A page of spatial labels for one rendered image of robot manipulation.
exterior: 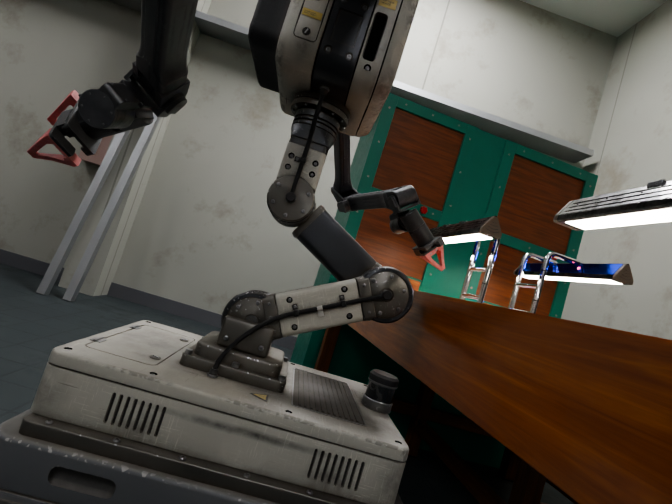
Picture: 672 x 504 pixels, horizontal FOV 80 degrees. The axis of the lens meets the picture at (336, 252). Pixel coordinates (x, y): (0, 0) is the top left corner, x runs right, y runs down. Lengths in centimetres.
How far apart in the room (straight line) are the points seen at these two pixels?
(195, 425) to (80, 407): 19
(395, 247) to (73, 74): 362
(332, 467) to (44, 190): 412
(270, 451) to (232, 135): 361
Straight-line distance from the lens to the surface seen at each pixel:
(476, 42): 490
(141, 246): 416
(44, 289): 366
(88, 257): 363
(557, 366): 58
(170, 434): 80
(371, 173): 218
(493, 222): 150
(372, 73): 88
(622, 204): 104
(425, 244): 121
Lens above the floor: 72
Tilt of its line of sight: 4 degrees up
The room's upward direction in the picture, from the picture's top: 17 degrees clockwise
